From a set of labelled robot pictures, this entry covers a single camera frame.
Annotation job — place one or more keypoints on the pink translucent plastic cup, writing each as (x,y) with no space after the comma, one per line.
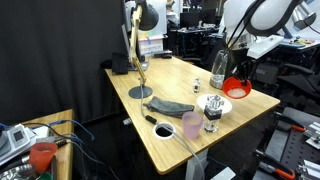
(192,128)

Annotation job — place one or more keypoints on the white shallow bowl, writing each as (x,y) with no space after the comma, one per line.
(227,106)

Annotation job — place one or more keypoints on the black office chair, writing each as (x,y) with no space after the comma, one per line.
(296,80)

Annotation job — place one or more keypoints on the white table leg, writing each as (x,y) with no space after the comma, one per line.
(191,168)

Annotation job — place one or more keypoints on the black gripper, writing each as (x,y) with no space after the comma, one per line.
(242,66)

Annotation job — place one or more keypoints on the grey folded cloth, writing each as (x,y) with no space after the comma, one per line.
(170,107)

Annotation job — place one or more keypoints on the glass electric kettle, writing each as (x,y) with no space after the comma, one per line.
(218,66)

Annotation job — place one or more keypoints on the white labelled cardboard box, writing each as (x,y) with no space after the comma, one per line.
(150,45)

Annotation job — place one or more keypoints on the clear acrylic pepper grinder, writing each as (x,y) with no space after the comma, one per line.
(212,115)

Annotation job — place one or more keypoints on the orange plastic cup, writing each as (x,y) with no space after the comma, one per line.
(42,156)

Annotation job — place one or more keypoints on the silver aluminium bracket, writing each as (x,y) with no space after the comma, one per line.
(310,170)
(313,135)

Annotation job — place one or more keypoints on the black background monitor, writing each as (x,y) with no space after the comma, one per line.
(198,18)

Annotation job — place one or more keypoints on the black remote control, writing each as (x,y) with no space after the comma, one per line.
(162,54)

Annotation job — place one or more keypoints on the white electronic device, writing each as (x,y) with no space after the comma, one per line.
(16,138)

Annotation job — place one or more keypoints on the wooden side table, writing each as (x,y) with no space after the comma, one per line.
(65,156)

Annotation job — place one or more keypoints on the silver spotlight lamp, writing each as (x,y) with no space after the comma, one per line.
(305,18)

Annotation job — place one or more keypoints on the orange plastic bowl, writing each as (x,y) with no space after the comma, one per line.
(226,86)

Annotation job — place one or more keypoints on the black speaker box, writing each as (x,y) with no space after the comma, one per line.
(119,63)

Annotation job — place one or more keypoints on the small glass bottle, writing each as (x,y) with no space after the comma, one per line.
(196,86)

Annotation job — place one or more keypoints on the black perforated board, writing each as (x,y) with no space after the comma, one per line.
(293,150)

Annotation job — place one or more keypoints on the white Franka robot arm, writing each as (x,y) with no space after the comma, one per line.
(270,16)

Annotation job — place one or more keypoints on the white paper sheet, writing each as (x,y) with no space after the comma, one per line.
(223,174)

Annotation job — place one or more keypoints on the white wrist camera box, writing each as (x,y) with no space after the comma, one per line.
(265,46)

